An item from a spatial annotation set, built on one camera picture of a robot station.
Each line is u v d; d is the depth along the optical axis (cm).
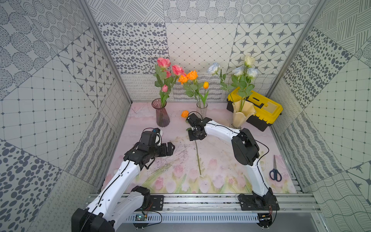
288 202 76
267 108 94
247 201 75
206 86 88
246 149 55
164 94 90
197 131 72
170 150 71
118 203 54
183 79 86
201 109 99
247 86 87
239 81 90
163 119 100
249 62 87
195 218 70
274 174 84
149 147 59
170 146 72
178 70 76
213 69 80
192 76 86
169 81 82
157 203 73
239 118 90
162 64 78
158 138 66
